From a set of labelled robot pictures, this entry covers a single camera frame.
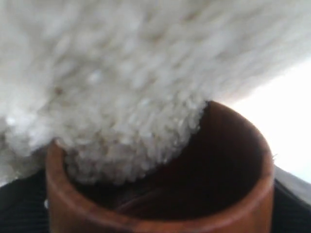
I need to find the round metal rice tray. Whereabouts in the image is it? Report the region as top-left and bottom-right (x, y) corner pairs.
(0, 0), (311, 184)

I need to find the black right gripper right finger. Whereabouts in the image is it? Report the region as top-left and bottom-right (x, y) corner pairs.
(272, 180), (311, 233)

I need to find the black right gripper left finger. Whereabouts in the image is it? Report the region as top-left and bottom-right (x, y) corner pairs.
(0, 170), (49, 233)

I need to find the brown wooden cup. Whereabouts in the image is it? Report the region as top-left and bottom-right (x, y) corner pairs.
(46, 102), (274, 233)

